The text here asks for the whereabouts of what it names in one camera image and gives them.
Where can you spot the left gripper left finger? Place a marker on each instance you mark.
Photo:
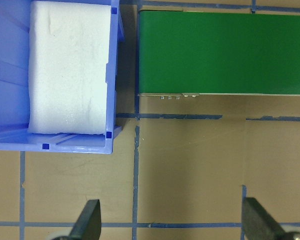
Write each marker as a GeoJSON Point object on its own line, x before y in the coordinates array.
{"type": "Point", "coordinates": [88, 224]}

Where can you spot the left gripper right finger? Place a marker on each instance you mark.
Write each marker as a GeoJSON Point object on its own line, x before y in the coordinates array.
{"type": "Point", "coordinates": [257, 223]}

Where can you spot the white foam pad left bin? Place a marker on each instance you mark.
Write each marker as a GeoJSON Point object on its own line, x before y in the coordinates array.
{"type": "Point", "coordinates": [69, 46]}

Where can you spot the green conveyor belt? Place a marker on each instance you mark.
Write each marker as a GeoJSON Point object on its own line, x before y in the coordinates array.
{"type": "Point", "coordinates": [218, 53]}

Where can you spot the blue bin left side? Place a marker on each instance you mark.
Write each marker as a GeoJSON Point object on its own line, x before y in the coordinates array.
{"type": "Point", "coordinates": [14, 91]}

